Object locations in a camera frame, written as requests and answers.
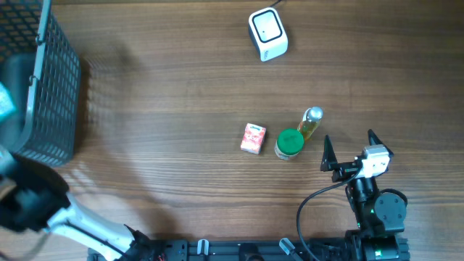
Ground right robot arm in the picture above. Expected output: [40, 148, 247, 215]
[320, 130, 410, 261]

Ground orange Kleenex tissue pack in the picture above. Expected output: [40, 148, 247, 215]
[240, 123, 266, 154]

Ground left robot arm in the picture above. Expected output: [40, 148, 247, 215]
[1, 148, 157, 260]

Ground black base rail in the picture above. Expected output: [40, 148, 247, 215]
[86, 237, 411, 261]

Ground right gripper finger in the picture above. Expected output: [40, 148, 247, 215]
[368, 129, 394, 157]
[320, 135, 338, 172]

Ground yellow Vim dish soap bottle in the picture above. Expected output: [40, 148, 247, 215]
[297, 107, 323, 141]

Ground white barcode scanner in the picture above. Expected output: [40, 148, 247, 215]
[248, 7, 289, 62]

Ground green lid jar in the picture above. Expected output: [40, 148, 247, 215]
[274, 128, 305, 160]

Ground dark grey mesh basket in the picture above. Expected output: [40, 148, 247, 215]
[1, 0, 81, 167]

